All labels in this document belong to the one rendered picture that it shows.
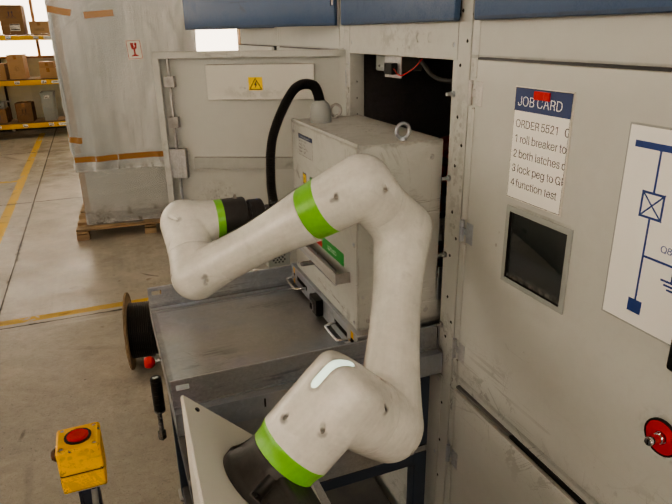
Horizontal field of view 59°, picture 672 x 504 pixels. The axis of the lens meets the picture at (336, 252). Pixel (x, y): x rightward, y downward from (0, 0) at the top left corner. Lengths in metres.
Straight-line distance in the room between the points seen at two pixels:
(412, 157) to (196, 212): 0.51
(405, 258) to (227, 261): 0.36
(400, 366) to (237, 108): 1.21
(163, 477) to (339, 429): 1.72
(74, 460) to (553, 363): 0.92
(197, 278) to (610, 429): 0.83
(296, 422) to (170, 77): 1.40
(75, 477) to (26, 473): 1.49
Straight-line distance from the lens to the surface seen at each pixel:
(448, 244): 1.46
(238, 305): 1.85
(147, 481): 2.58
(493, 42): 1.27
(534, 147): 1.14
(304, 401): 0.91
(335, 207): 1.10
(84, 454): 1.29
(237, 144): 2.05
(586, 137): 1.05
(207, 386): 1.40
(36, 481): 2.75
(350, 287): 1.49
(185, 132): 2.09
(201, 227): 1.33
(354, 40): 1.87
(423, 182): 1.44
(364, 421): 0.93
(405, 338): 1.10
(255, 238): 1.19
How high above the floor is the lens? 1.63
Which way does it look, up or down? 20 degrees down
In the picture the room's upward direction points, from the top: 1 degrees counter-clockwise
